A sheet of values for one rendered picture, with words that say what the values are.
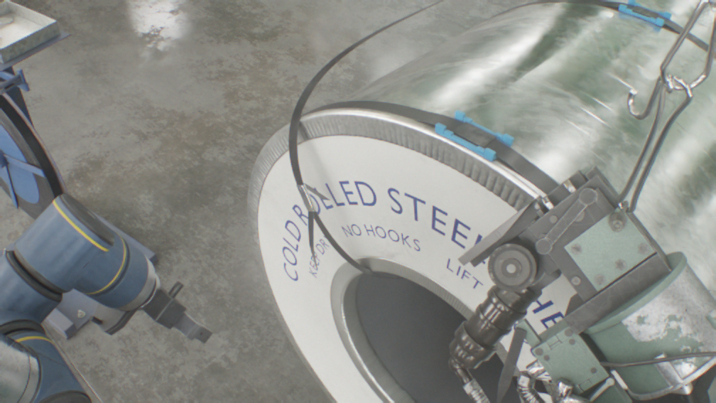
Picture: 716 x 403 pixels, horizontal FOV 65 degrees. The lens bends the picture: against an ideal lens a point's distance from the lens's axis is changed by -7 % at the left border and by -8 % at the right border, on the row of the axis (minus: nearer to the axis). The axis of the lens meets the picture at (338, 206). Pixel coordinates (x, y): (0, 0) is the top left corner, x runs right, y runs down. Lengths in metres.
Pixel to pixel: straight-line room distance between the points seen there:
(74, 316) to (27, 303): 1.61
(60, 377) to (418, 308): 1.06
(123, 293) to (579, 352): 0.66
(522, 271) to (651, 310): 0.16
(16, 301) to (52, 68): 3.28
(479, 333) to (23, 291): 0.62
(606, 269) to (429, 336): 1.01
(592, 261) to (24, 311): 0.74
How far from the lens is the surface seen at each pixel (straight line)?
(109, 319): 1.06
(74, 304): 2.56
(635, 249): 0.70
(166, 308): 1.05
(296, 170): 1.18
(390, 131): 0.99
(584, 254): 0.70
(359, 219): 1.18
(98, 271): 0.93
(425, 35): 4.13
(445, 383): 1.63
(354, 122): 1.05
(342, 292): 1.39
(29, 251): 0.90
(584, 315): 0.71
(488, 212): 0.94
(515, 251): 0.74
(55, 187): 2.09
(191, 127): 3.28
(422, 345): 1.64
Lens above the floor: 1.92
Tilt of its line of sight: 44 degrees down
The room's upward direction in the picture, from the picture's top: 2 degrees clockwise
